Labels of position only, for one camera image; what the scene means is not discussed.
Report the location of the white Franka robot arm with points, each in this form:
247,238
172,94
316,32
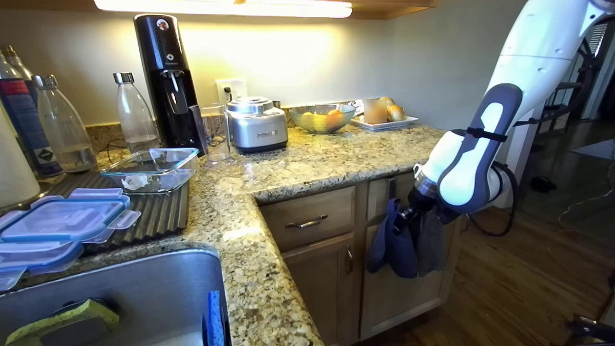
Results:
507,122

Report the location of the under-cabinet light strip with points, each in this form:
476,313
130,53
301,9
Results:
224,9

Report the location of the blue dish brush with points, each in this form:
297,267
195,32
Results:
214,320

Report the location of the silver round kitchen appliance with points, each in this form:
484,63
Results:
257,126

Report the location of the black soda maker machine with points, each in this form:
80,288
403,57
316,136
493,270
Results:
168,84

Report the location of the wooden drawer with hooks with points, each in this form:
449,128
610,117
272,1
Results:
382,194

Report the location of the clear glass bottle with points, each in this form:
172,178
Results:
68,128

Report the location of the orange fruit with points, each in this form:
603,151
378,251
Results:
336,119

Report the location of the navy blue cloth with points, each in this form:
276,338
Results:
395,247

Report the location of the wooden cabinet door behind cloths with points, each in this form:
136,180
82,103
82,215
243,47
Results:
397,301

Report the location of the narrow wooden cabinet door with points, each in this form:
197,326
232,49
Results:
320,290

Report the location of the white wall outlet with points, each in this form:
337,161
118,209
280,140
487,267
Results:
232,92

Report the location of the dark chair frame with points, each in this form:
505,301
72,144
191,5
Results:
564,109

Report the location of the clear glass fruit bowl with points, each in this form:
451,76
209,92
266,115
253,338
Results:
320,119

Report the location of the black ribbed drying mat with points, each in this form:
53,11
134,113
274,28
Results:
155,215

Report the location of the yellow fruit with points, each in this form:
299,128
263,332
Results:
313,122

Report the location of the blue plastic container lid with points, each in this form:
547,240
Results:
65,218
40,257

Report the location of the stainless steel sink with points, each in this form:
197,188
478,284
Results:
128,295

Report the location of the grey cloth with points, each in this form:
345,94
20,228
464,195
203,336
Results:
432,242

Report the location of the green sponge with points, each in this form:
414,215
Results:
65,324

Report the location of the clear bottle with silver cap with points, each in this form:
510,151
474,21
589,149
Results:
136,117

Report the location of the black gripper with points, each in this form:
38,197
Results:
424,199

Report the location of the clear glass bottles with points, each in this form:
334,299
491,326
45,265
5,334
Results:
26,122

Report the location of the pale bread roll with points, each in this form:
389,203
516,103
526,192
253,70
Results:
395,113

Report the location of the white rectangular tray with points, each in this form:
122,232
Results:
386,124

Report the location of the clear glass food container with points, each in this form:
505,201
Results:
155,170

